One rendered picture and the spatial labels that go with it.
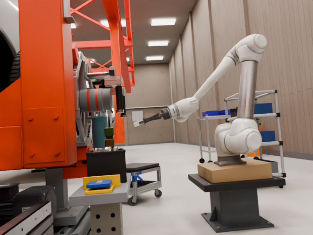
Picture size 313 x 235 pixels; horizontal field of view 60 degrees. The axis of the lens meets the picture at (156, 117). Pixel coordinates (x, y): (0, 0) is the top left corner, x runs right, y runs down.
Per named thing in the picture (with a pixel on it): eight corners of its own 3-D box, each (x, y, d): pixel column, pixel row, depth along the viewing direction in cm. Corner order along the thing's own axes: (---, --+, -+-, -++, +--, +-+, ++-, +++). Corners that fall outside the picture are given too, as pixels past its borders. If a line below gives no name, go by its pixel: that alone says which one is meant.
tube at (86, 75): (85, 79, 164) (84, 62, 164) (117, 78, 165) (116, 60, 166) (78, 72, 146) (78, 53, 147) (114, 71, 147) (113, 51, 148)
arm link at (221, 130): (232, 153, 196) (228, 123, 197) (247, 154, 178) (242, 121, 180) (212, 156, 192) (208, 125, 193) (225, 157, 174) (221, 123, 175)
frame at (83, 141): (87, 145, 189) (83, 68, 192) (96, 144, 189) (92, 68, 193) (66, 148, 134) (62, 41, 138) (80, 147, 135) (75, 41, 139)
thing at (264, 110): (229, 183, 319) (221, 99, 326) (263, 180, 322) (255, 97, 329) (247, 191, 266) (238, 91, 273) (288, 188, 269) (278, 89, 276)
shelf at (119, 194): (93, 182, 121) (92, 175, 121) (131, 179, 122) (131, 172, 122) (68, 207, 78) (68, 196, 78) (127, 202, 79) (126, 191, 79)
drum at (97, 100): (79, 114, 170) (78, 92, 171) (113, 112, 171) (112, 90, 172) (74, 111, 156) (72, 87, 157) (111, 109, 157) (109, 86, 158)
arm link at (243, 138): (244, 155, 178) (266, 156, 157) (222, 152, 174) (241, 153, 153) (253, 44, 187) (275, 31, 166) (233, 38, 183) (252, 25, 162)
